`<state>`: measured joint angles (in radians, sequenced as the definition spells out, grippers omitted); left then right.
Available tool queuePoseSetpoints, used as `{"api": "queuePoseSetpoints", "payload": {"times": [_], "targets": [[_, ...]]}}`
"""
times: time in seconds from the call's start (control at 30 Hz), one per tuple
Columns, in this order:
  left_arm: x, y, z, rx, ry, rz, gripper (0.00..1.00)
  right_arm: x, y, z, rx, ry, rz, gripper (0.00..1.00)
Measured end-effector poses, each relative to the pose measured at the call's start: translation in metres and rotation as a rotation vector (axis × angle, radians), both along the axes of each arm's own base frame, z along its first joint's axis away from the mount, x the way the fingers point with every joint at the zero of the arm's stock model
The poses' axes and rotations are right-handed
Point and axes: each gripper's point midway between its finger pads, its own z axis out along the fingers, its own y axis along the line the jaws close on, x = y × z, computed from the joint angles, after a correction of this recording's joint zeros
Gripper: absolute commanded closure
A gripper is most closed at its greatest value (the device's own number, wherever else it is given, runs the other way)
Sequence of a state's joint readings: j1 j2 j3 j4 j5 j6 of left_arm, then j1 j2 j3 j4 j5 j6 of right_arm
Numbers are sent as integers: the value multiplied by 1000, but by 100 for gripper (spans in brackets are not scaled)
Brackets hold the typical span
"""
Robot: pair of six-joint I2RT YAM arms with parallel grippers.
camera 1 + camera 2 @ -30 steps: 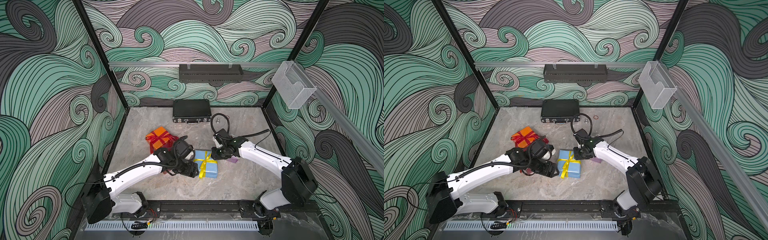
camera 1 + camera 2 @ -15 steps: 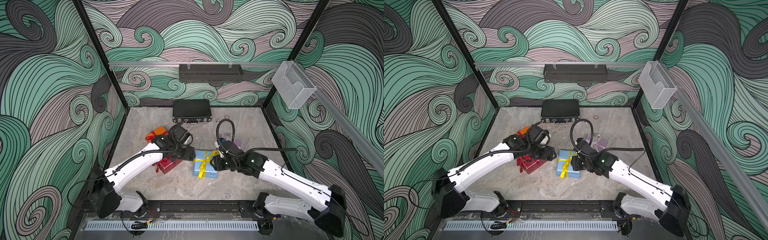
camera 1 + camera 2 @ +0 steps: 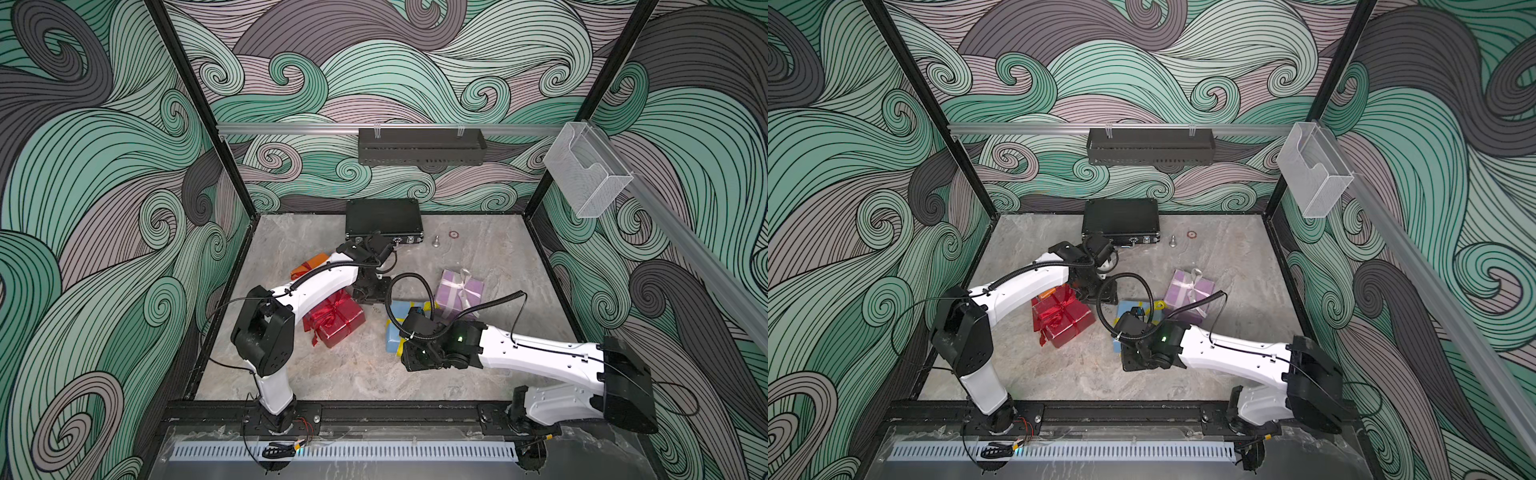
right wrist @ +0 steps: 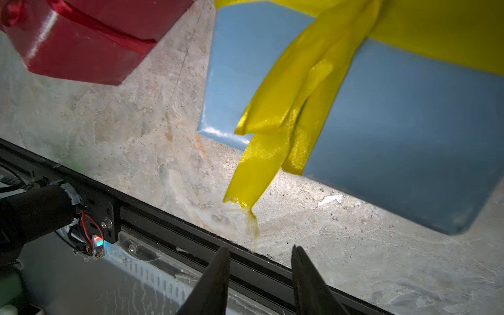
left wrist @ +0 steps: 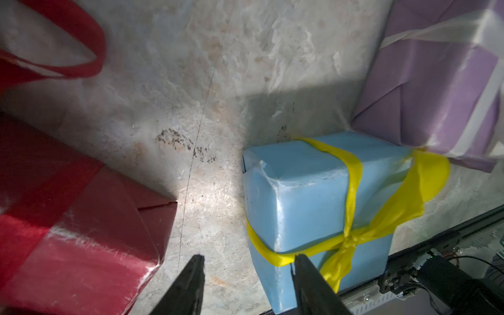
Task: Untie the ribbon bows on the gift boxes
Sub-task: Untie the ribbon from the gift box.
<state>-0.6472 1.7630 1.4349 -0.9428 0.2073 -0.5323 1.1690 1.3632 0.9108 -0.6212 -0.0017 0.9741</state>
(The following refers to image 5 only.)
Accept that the red ribbon on red box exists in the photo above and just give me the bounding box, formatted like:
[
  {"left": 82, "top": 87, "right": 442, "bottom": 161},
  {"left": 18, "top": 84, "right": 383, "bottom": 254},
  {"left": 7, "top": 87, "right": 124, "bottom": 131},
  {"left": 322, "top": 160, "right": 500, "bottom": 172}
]
[{"left": 1, "top": 1, "right": 107, "bottom": 93}]

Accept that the blue gift box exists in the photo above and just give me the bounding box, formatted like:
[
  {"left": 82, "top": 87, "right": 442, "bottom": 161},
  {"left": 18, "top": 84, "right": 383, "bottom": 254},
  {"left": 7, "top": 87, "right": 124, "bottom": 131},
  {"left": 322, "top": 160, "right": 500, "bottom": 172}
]
[{"left": 242, "top": 131, "right": 412, "bottom": 314}]

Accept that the red gift box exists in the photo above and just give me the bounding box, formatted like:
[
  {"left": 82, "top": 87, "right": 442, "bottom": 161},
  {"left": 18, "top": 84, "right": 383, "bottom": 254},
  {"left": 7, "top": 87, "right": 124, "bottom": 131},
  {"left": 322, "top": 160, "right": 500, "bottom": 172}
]
[{"left": 1, "top": 114, "right": 177, "bottom": 314}]

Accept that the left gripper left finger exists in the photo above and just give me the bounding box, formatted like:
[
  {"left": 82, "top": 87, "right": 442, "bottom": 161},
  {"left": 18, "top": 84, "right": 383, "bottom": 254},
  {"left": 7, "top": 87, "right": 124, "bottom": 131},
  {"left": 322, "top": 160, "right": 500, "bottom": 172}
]
[{"left": 150, "top": 254, "right": 205, "bottom": 315}]

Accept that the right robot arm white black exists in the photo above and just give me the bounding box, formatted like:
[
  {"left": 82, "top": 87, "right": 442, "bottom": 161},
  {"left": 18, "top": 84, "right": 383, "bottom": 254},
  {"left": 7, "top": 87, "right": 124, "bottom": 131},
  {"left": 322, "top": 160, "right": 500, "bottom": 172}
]
[{"left": 416, "top": 256, "right": 503, "bottom": 314}]

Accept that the purple gift box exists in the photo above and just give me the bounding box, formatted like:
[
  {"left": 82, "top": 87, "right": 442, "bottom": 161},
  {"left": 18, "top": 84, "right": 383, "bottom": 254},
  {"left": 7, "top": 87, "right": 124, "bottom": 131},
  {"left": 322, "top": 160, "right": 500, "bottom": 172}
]
[{"left": 351, "top": 1, "right": 503, "bottom": 173}]

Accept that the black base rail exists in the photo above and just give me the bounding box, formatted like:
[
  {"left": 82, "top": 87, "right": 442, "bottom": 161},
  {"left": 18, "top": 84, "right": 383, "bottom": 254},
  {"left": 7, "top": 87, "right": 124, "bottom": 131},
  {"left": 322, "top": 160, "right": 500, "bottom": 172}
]
[{"left": 337, "top": 207, "right": 503, "bottom": 314}]

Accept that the yellow ribbon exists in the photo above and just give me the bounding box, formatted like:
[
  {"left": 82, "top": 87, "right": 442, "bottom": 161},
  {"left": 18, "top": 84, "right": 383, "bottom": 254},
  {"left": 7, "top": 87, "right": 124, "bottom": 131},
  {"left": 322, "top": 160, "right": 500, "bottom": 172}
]
[{"left": 243, "top": 132, "right": 450, "bottom": 290}]

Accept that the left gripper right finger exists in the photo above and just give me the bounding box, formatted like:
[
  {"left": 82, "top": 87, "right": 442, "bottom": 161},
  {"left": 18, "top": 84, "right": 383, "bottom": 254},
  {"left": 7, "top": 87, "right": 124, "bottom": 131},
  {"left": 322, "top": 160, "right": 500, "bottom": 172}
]
[{"left": 292, "top": 254, "right": 352, "bottom": 315}]

